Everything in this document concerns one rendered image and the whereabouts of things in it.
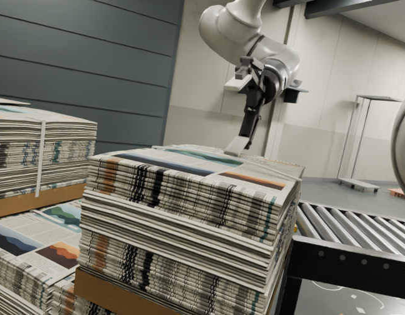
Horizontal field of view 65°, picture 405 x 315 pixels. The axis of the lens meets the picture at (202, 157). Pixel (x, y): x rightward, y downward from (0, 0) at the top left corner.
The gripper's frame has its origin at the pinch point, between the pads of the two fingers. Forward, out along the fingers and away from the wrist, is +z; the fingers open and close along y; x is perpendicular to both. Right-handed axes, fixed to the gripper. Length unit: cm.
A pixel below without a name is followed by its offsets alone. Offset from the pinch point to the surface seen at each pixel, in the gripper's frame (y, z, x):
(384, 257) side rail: 53, -30, -38
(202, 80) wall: 148, -389, 201
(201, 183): -2.5, 22.3, -4.3
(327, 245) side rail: 51, -25, -22
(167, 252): 6.4, 27.4, -1.3
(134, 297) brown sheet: 13.5, 31.3, 2.6
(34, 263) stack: 18.9, 30.7, 26.2
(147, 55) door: 97, -325, 255
